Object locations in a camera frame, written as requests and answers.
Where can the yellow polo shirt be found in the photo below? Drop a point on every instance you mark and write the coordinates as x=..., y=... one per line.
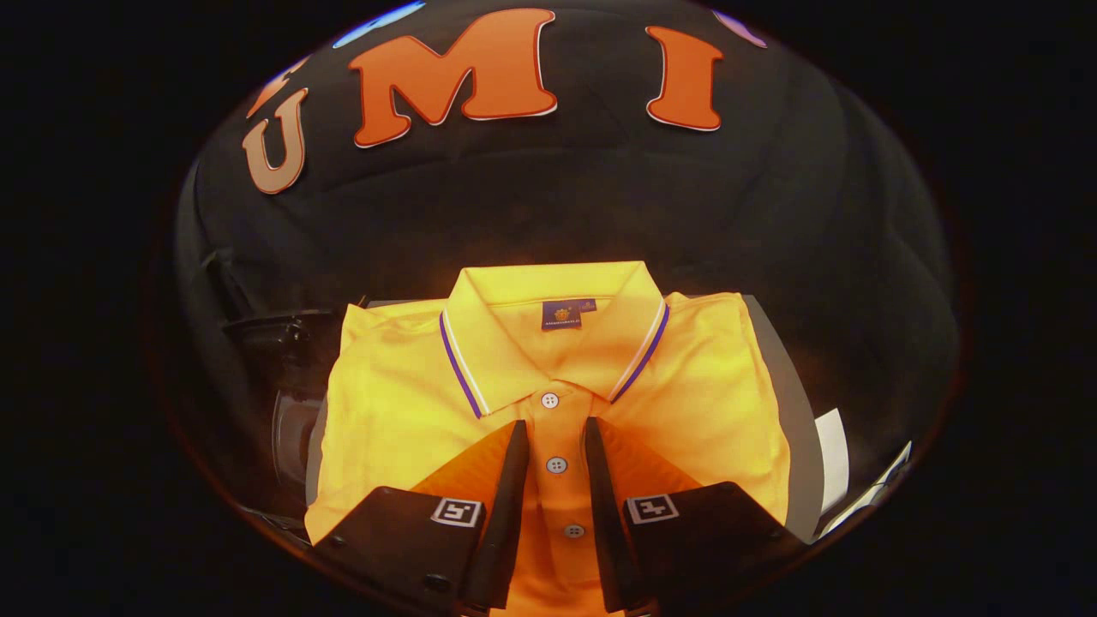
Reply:
x=403, y=403

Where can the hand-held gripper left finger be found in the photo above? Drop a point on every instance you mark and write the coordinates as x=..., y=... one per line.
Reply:
x=506, y=514

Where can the black backdrop cloth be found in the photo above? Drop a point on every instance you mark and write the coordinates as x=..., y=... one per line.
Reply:
x=600, y=197

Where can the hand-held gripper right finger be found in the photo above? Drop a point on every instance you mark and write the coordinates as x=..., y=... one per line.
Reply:
x=604, y=514

